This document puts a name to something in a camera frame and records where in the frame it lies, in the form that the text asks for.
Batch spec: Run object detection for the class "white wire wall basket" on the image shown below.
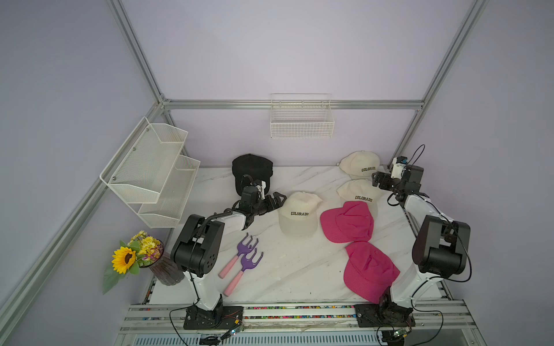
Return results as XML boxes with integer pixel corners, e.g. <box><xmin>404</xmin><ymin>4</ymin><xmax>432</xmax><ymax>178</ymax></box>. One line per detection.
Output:
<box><xmin>270</xmin><ymin>93</ymin><xmax>335</xmax><ymax>139</ymax></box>

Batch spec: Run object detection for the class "purple pink garden fork upper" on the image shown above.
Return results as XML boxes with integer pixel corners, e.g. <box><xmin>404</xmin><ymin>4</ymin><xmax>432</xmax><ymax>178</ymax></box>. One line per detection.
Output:
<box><xmin>218</xmin><ymin>233</ymin><xmax>259</xmax><ymax>279</ymax></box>

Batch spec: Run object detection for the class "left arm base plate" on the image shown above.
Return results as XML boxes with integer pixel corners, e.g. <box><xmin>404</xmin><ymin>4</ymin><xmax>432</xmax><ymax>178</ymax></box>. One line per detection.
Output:
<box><xmin>183</xmin><ymin>304</ymin><xmax>244</xmax><ymax>330</ymax></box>

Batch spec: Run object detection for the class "black cap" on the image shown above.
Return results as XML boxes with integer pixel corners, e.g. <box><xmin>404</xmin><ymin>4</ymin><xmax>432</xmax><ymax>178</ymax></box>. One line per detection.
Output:
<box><xmin>232</xmin><ymin>154</ymin><xmax>274</xmax><ymax>195</ymax></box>

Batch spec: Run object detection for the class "pink cap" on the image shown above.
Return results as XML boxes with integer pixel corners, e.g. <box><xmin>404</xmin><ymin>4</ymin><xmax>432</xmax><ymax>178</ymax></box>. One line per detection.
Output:
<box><xmin>320</xmin><ymin>201</ymin><xmax>375</xmax><ymax>244</ymax></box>
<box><xmin>343</xmin><ymin>242</ymin><xmax>400</xmax><ymax>304</ymax></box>

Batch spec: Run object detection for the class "sunflower bouquet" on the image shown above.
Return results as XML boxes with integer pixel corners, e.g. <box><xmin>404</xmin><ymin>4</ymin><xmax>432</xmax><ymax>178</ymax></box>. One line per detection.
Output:
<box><xmin>102</xmin><ymin>231</ymin><xmax>164</xmax><ymax>294</ymax></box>

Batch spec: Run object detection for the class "dark glass flower vase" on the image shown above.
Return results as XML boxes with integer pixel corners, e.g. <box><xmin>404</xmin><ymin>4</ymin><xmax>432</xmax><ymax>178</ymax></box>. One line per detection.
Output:
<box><xmin>148</xmin><ymin>253</ymin><xmax>185</xmax><ymax>286</ymax></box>

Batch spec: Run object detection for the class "purple pink garden fork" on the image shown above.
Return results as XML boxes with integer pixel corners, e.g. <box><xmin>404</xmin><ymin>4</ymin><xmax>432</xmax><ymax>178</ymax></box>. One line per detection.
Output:
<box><xmin>223</xmin><ymin>249</ymin><xmax>263</xmax><ymax>297</ymax></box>
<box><xmin>218</xmin><ymin>233</ymin><xmax>259</xmax><ymax>279</ymax></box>

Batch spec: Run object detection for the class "purple pink garden fork lower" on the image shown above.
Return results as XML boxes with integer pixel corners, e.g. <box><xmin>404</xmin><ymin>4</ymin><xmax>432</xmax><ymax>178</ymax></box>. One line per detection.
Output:
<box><xmin>223</xmin><ymin>249</ymin><xmax>263</xmax><ymax>297</ymax></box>

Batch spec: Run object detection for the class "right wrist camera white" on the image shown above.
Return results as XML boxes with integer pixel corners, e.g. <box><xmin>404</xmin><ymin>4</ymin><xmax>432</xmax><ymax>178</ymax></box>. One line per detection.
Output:
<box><xmin>390</xmin><ymin>156</ymin><xmax>408</xmax><ymax>179</ymax></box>

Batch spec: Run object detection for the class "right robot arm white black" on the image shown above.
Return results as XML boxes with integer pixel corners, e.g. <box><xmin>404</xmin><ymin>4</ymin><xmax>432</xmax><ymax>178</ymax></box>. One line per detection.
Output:
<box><xmin>372</xmin><ymin>157</ymin><xmax>470</xmax><ymax>310</ymax></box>

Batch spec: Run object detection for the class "white two-tier mesh shelf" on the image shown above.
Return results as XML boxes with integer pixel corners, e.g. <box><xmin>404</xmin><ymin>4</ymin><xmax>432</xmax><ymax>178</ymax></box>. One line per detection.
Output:
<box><xmin>100</xmin><ymin>118</ymin><xmax>200</xmax><ymax>229</ymax></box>

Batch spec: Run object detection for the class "aluminium front rail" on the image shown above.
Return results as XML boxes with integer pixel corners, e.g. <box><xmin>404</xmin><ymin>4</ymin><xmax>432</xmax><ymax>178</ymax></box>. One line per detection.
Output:
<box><xmin>115</xmin><ymin>299</ymin><xmax>486</xmax><ymax>345</ymax></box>

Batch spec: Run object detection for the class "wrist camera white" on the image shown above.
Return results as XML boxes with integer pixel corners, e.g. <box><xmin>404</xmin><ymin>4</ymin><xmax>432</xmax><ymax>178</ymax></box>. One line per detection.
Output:
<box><xmin>254</xmin><ymin>180</ymin><xmax>266</xmax><ymax>200</ymax></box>
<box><xmin>390</xmin><ymin>156</ymin><xmax>408</xmax><ymax>179</ymax></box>

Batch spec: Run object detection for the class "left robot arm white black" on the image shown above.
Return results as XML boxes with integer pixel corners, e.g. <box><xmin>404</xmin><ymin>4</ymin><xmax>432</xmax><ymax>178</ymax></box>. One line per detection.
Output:
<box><xmin>170</xmin><ymin>185</ymin><xmax>287</xmax><ymax>313</ymax></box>

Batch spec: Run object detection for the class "cream Colorado cap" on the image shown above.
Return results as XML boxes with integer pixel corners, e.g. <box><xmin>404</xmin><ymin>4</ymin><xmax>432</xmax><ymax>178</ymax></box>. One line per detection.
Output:
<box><xmin>337</xmin><ymin>180</ymin><xmax>385</xmax><ymax>219</ymax></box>
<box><xmin>278</xmin><ymin>192</ymin><xmax>323</xmax><ymax>237</ymax></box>
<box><xmin>339</xmin><ymin>151</ymin><xmax>381</xmax><ymax>180</ymax></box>

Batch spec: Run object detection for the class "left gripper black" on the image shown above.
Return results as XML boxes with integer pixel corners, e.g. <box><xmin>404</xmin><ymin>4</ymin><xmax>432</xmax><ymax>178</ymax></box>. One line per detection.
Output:
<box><xmin>252</xmin><ymin>192</ymin><xmax>286</xmax><ymax>216</ymax></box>

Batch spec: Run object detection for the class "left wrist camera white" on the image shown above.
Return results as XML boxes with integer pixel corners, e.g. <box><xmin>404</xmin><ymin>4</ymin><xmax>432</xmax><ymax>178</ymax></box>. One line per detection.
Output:
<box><xmin>254</xmin><ymin>180</ymin><xmax>266</xmax><ymax>200</ymax></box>

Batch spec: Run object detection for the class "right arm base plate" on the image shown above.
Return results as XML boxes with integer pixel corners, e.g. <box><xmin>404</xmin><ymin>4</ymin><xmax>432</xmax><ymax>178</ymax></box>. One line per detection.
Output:
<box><xmin>354</xmin><ymin>301</ymin><xmax>415</xmax><ymax>328</ymax></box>

